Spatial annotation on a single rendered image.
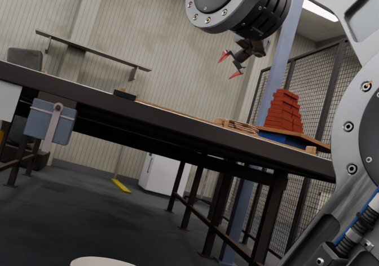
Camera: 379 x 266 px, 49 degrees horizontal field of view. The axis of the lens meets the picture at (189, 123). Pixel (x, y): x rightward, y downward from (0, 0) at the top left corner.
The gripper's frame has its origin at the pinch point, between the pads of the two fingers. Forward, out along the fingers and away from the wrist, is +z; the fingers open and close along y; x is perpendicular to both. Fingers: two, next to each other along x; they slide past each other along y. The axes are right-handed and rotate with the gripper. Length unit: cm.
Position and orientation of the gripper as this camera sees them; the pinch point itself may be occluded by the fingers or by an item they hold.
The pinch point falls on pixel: (224, 70)
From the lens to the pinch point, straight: 207.3
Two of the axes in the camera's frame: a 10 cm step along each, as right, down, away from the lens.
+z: -7.0, 5.6, 4.6
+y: 5.5, 8.2, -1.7
